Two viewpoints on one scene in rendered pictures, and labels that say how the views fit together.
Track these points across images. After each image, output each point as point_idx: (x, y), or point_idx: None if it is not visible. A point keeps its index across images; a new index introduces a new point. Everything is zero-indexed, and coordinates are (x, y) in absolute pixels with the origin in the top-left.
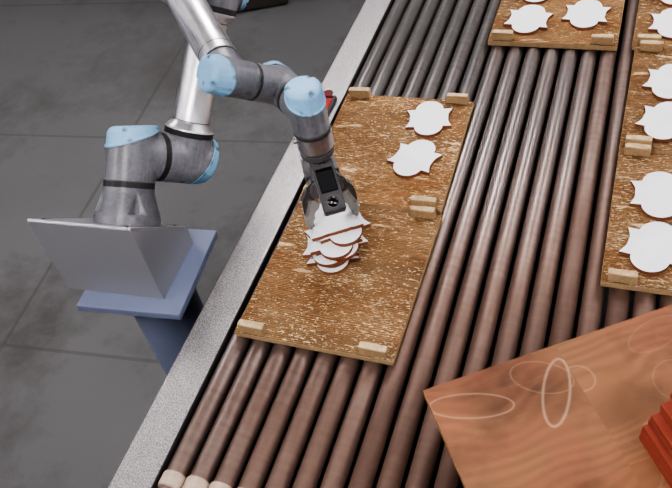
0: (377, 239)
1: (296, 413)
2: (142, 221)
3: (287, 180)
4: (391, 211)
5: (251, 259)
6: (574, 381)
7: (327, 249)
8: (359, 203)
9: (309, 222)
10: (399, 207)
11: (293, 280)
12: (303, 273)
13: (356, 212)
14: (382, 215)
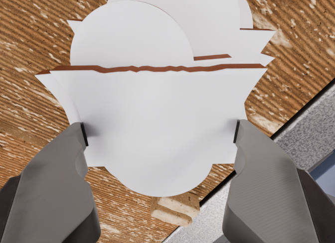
0: (67, 62)
1: None
2: None
3: (200, 230)
4: (32, 130)
5: (327, 116)
6: None
7: (215, 19)
8: (99, 167)
9: (262, 134)
10: (15, 135)
11: (308, 5)
12: (273, 20)
13: (69, 126)
14: (52, 127)
